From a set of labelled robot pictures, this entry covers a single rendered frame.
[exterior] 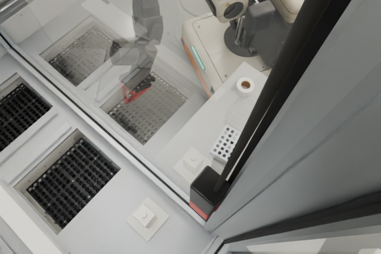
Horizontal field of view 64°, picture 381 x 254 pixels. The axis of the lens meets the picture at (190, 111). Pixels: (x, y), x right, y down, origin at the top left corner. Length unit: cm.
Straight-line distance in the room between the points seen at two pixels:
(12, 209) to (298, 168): 88
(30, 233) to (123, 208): 24
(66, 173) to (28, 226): 19
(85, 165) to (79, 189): 7
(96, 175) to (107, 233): 19
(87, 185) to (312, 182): 87
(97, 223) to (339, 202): 80
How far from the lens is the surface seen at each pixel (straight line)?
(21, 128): 115
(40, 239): 95
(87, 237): 94
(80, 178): 102
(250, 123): 15
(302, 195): 21
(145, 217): 83
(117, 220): 92
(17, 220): 98
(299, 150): 18
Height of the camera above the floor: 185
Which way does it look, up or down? 65 degrees down
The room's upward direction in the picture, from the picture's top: 1 degrees clockwise
